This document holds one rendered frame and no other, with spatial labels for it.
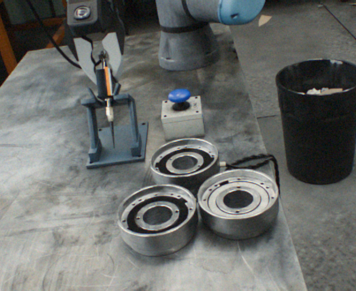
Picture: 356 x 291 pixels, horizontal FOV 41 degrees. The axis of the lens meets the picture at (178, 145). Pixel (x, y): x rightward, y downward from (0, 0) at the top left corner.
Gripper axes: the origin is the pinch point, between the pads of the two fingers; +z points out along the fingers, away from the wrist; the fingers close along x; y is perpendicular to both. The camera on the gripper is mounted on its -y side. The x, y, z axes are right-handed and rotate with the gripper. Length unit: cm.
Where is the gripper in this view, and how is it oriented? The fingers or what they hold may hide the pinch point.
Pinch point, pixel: (105, 78)
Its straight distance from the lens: 82.7
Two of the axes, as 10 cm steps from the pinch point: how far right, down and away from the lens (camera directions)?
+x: -9.9, 1.3, 0.7
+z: 1.5, 8.4, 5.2
